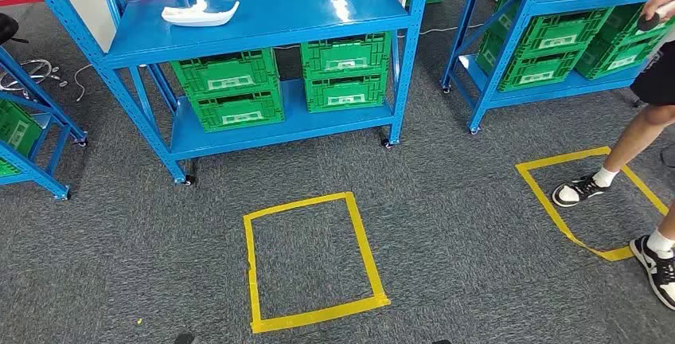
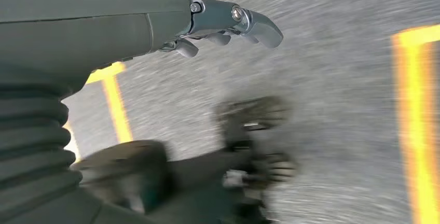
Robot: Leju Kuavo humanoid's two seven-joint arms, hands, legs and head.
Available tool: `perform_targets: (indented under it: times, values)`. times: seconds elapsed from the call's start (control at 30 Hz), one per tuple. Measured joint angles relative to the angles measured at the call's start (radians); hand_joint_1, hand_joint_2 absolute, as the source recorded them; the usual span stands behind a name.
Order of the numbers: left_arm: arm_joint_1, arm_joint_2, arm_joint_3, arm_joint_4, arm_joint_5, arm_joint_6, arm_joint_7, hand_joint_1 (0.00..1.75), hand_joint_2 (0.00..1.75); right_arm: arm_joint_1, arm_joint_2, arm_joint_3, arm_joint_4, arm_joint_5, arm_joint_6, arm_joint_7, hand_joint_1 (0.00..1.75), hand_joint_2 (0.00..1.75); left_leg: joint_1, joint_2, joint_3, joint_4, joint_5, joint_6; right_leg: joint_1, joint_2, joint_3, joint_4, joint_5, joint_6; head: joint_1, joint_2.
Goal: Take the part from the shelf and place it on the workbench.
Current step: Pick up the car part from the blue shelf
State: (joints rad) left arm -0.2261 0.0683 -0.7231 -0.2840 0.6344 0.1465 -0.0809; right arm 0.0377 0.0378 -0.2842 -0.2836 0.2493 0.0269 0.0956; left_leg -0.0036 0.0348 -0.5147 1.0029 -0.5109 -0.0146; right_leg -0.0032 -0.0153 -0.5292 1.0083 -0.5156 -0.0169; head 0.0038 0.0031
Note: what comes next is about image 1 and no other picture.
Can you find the white moulded shell part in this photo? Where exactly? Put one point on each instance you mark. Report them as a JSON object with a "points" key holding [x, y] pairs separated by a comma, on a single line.
{"points": [[200, 17]]}

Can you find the office chair chrome base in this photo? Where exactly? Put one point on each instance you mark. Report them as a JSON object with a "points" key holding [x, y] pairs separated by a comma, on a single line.
{"points": [[5, 27]]}

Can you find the standing person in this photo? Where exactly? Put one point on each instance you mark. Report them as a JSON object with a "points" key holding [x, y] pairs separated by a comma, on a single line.
{"points": [[654, 78]]}

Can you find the yellow floor tape square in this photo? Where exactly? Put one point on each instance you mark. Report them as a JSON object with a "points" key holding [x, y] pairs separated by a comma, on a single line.
{"points": [[559, 158], [316, 316]]}

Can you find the white panel desk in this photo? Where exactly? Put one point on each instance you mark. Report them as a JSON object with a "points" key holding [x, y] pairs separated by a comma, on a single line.
{"points": [[95, 9]]}

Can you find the black handheld device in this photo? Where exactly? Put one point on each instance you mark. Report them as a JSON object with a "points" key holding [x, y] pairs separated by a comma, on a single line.
{"points": [[647, 22]]}

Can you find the person's hand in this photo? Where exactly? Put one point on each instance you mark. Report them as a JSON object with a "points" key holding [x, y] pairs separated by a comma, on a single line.
{"points": [[662, 1]]}

